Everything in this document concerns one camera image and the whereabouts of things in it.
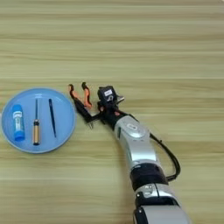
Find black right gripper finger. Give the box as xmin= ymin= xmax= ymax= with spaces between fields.
xmin=73 ymin=99 xmax=94 ymax=123

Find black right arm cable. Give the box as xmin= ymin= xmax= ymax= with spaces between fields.
xmin=150 ymin=132 xmax=181 ymax=182

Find black pen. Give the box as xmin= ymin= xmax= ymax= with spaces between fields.
xmin=48 ymin=98 xmax=58 ymax=138

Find blue glue stick white label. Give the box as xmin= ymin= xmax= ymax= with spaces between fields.
xmin=11 ymin=104 xmax=26 ymax=143

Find small black box white label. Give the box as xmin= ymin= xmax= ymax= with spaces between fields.
xmin=97 ymin=85 xmax=125 ymax=105

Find round light blue plate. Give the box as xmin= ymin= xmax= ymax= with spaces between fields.
xmin=0 ymin=87 xmax=77 ymax=155

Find orange black needle-nose pliers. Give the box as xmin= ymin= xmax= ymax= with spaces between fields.
xmin=67 ymin=81 xmax=95 ymax=130

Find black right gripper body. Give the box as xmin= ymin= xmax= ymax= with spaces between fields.
xmin=90 ymin=101 xmax=130 ymax=130

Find screwdriver with amber handle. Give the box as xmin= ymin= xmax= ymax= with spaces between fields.
xmin=31 ymin=98 xmax=41 ymax=146

